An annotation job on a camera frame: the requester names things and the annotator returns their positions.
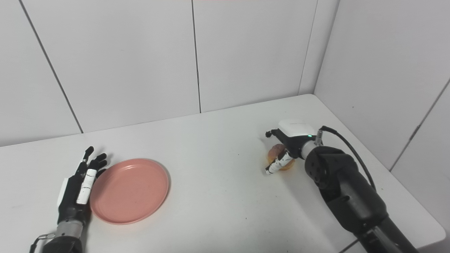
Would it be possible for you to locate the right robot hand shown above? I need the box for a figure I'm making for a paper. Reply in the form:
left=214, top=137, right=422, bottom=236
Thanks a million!
left=265, top=119, right=317, bottom=175

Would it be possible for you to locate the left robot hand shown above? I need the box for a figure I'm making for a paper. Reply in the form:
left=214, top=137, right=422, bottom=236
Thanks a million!
left=57, top=146, right=108, bottom=225

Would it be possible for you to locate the cream puff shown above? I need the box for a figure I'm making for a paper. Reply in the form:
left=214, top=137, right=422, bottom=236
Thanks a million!
left=268, top=144, right=295, bottom=171

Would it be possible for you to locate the pink round plate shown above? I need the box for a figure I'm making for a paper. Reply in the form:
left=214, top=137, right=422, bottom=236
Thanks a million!
left=90, top=158, right=170, bottom=225

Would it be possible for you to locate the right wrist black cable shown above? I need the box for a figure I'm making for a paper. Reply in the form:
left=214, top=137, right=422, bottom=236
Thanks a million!
left=315, top=125, right=377, bottom=192

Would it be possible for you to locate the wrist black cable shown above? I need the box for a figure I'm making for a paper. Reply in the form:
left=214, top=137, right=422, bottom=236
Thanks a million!
left=29, top=233, right=57, bottom=253
left=315, top=125, right=377, bottom=192

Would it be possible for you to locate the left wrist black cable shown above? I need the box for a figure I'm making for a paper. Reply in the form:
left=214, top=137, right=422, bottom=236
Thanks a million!
left=29, top=233, right=57, bottom=253

